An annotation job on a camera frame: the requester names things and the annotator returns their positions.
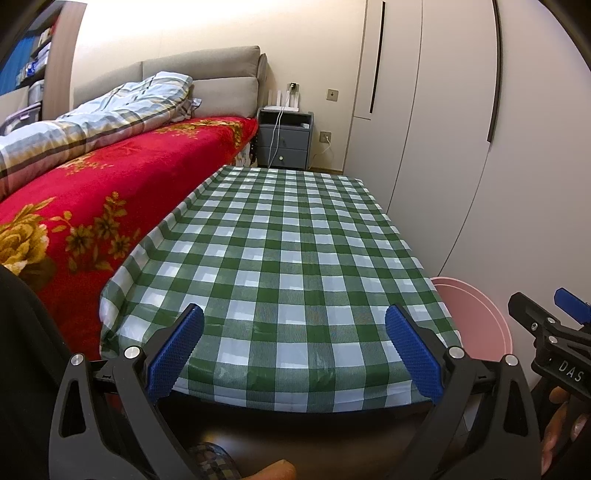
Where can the person's right hand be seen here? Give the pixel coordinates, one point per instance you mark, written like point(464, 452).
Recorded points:
point(558, 434)

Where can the pink plastic basin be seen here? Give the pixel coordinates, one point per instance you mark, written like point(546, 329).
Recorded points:
point(475, 323)

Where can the grey nightstand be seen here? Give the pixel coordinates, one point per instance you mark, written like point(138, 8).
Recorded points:
point(291, 138)

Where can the floral bed sheet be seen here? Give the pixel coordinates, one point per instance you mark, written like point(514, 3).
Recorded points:
point(244, 154)

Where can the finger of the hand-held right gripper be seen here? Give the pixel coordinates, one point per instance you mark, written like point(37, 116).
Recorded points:
point(531, 316)
point(572, 304)

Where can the person's foot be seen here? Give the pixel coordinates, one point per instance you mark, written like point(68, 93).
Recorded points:
point(272, 471)

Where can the green checkered tablecloth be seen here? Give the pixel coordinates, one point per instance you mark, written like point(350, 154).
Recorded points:
point(286, 258)

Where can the wooden bookshelf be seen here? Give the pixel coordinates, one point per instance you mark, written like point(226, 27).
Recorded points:
point(62, 69)

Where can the clear storage box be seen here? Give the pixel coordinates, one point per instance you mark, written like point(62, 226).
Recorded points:
point(23, 120)
point(37, 94)

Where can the red floral blanket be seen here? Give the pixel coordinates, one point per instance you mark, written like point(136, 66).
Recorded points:
point(115, 184)

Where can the white router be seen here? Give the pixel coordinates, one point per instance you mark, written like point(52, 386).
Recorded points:
point(281, 108)

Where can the beige padded headboard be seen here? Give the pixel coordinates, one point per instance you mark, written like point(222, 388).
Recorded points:
point(207, 69)

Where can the plaid quilt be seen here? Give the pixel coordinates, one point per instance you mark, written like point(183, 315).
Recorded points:
point(115, 110)

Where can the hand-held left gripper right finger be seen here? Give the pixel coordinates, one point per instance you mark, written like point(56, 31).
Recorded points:
point(413, 353)

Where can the white wardrobe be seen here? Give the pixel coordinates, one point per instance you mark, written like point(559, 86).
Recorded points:
point(438, 115)

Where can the blue cloth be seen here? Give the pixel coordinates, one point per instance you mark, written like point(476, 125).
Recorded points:
point(18, 64)

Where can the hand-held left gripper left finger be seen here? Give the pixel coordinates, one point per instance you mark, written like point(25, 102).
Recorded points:
point(178, 350)

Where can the plaid slipper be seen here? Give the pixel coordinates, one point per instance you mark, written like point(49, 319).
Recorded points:
point(212, 461)

